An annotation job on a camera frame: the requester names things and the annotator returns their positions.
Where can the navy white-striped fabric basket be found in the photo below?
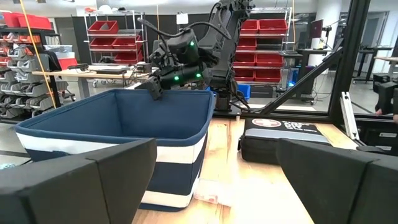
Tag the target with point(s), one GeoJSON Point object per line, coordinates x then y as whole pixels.
{"type": "Point", "coordinates": [140, 115]}

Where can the silver aluminium bracket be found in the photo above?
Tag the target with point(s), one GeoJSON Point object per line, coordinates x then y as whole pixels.
{"type": "Point", "coordinates": [348, 118]}

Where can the black standing desk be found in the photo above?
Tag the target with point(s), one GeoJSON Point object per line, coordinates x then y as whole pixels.
{"type": "Point", "coordinates": [314, 53]}

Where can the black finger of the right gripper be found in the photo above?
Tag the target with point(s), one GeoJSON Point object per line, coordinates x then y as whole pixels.
{"type": "Point", "coordinates": [146, 85]}

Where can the black first aid kit pouch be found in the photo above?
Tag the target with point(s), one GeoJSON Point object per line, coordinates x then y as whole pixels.
{"type": "Point", "coordinates": [280, 140]}

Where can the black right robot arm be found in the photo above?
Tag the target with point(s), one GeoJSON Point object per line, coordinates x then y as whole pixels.
{"type": "Point", "coordinates": [227, 46]}

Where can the red plastic storage bin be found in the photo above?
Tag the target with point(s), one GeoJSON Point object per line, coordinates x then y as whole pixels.
{"type": "Point", "coordinates": [34, 22]}
{"type": "Point", "coordinates": [127, 58]}
{"type": "Point", "coordinates": [102, 27]}
{"type": "Point", "coordinates": [101, 43]}
{"type": "Point", "coordinates": [244, 74]}
{"type": "Point", "coordinates": [245, 60]}
{"type": "Point", "coordinates": [268, 75]}
{"type": "Point", "coordinates": [126, 43]}
{"type": "Point", "coordinates": [269, 60]}
{"type": "Point", "coordinates": [249, 26]}
{"type": "Point", "coordinates": [273, 26]}

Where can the person's hand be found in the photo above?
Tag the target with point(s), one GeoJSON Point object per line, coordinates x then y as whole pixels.
{"type": "Point", "coordinates": [378, 112]}

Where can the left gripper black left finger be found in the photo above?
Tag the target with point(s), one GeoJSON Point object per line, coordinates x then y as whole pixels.
{"type": "Point", "coordinates": [77, 193]}

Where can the grey parts bin rack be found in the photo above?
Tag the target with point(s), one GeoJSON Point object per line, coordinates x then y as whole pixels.
{"type": "Point", "coordinates": [18, 84]}

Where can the blue plastic bin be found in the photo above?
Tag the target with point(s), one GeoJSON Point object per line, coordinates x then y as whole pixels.
{"type": "Point", "coordinates": [244, 91]}

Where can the wooden work table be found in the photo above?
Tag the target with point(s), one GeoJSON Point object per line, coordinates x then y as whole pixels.
{"type": "Point", "coordinates": [81, 74]}

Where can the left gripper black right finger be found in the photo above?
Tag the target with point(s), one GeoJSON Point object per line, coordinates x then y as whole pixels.
{"type": "Point", "coordinates": [348, 189]}

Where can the white paper sheet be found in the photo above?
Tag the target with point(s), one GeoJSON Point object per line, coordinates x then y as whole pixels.
{"type": "Point", "coordinates": [182, 18]}

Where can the black aluminium rig frame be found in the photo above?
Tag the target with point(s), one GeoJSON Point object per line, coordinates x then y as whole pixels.
{"type": "Point", "coordinates": [348, 62]}

